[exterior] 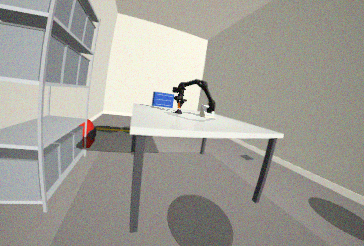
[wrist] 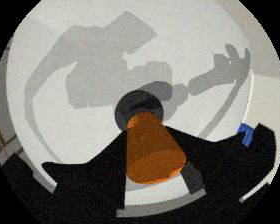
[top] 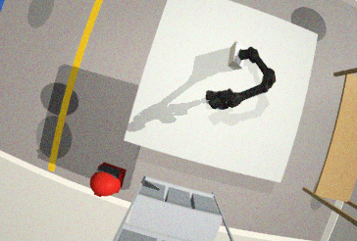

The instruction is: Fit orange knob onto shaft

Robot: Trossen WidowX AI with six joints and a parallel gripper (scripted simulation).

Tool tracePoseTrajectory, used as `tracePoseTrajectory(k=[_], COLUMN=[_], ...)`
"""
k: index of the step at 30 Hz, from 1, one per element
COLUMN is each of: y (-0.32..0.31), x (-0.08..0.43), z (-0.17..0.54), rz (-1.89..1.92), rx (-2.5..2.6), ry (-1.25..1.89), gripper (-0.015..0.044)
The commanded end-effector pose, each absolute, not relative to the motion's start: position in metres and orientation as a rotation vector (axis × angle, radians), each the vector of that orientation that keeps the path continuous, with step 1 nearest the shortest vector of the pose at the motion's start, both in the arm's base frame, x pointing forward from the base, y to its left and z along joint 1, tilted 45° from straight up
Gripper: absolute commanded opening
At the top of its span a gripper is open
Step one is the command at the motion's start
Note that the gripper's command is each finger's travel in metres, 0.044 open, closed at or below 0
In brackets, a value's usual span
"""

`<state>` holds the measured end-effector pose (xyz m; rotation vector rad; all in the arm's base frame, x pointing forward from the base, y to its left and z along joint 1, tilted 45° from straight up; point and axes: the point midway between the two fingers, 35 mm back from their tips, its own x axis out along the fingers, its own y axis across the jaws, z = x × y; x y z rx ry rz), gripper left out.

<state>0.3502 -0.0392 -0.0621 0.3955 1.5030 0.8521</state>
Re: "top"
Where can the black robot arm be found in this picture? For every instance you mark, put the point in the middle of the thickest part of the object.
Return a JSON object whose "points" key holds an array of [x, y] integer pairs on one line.
{"points": [[233, 99]]}

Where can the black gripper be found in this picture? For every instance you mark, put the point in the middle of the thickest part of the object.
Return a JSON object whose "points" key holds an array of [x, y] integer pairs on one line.
{"points": [[210, 94]]}

